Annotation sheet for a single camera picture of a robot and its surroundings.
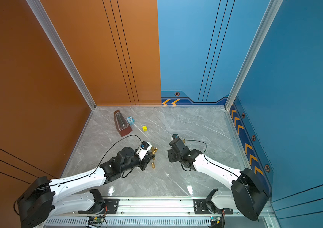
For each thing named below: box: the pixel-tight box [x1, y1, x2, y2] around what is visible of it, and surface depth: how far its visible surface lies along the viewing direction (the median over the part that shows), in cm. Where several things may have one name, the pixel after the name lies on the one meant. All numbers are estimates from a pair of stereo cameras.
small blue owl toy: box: [126, 115, 135, 125], surface depth 111 cm
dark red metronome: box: [113, 109, 133, 137], surface depth 98 cm
